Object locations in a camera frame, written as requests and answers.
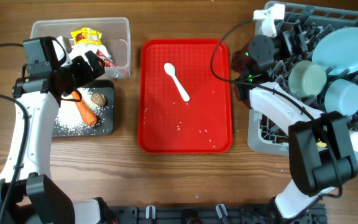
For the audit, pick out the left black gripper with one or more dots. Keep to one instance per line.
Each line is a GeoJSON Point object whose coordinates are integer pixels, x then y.
{"type": "Point", "coordinates": [89, 65]}

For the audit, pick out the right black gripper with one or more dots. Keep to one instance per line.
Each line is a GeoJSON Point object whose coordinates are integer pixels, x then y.
{"type": "Point", "coordinates": [286, 51]}

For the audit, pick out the white napkin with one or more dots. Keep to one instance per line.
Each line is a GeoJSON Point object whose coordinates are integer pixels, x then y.
{"type": "Point", "coordinates": [81, 49]}

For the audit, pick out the brown food ball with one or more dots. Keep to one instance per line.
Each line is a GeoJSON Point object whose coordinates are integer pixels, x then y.
{"type": "Point", "coordinates": [98, 99]}

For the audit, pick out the red yellow snack wrapper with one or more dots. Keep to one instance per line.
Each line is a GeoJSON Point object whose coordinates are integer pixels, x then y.
{"type": "Point", "coordinates": [86, 35]}

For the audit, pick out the green bowl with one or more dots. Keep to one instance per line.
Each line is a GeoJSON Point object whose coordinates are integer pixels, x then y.
{"type": "Point", "coordinates": [307, 79]}

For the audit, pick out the white rice pile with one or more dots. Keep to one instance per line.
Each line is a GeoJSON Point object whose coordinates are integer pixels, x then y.
{"type": "Point", "coordinates": [69, 121]}

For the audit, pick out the orange carrot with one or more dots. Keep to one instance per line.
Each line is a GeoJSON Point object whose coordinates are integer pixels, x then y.
{"type": "Point", "coordinates": [88, 117]}

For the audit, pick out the large light blue plate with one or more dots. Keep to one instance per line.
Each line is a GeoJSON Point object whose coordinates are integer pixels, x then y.
{"type": "Point", "coordinates": [338, 50]}

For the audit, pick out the light blue bowl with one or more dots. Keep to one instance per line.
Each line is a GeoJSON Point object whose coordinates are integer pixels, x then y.
{"type": "Point", "coordinates": [342, 96]}

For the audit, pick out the yellow plastic cup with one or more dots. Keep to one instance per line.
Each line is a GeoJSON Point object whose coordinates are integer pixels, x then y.
{"type": "Point", "coordinates": [321, 144]}

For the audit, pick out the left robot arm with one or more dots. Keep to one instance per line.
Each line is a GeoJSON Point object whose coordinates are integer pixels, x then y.
{"type": "Point", "coordinates": [27, 192]}

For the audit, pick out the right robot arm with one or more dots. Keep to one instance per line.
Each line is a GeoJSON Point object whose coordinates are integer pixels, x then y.
{"type": "Point", "coordinates": [321, 154]}

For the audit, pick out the grey dishwasher rack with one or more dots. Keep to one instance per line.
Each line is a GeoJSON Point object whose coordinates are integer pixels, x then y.
{"type": "Point", "coordinates": [264, 135]}

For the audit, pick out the black plastic tray bin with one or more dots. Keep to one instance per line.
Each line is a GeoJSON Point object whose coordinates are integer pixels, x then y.
{"type": "Point", "coordinates": [105, 87]}

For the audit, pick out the clear plastic bin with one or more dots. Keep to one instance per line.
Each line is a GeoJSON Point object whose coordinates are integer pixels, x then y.
{"type": "Point", "coordinates": [116, 39]}

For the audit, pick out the white plastic spoon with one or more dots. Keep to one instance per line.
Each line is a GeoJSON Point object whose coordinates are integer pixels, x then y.
{"type": "Point", "coordinates": [171, 71]}

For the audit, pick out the red serving tray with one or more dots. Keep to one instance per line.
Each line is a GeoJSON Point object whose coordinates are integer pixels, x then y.
{"type": "Point", "coordinates": [169, 125]}

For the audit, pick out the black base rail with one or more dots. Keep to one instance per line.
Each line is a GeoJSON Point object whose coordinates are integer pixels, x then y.
{"type": "Point", "coordinates": [246, 214]}

